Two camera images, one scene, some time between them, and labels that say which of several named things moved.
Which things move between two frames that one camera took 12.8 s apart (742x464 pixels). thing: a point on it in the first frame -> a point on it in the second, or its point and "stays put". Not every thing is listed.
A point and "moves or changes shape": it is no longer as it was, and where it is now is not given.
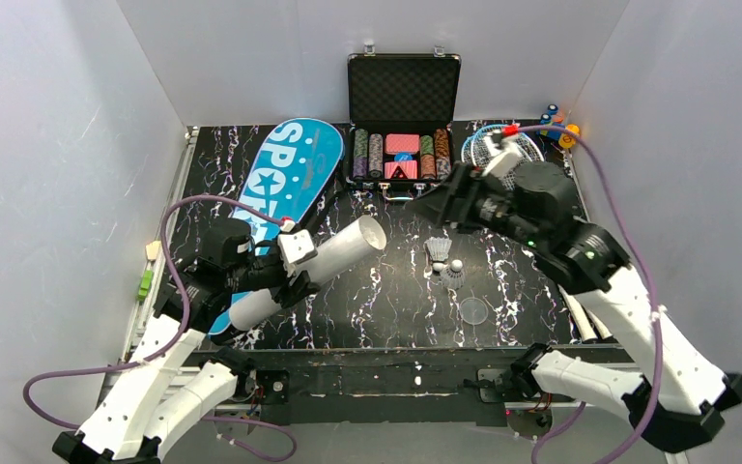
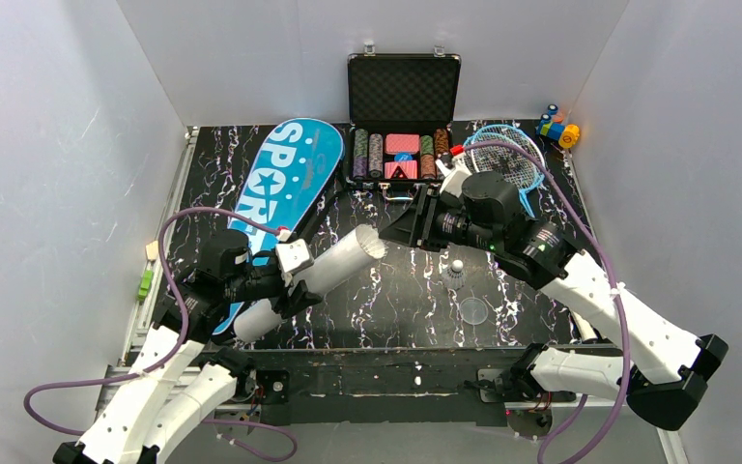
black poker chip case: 401,112 stays put
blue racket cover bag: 292,177 stays put
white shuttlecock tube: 334,250 moves or changes shape
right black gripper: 463,204 -> 423,219
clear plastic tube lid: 473,310 stays put
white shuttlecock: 454,278 stays put
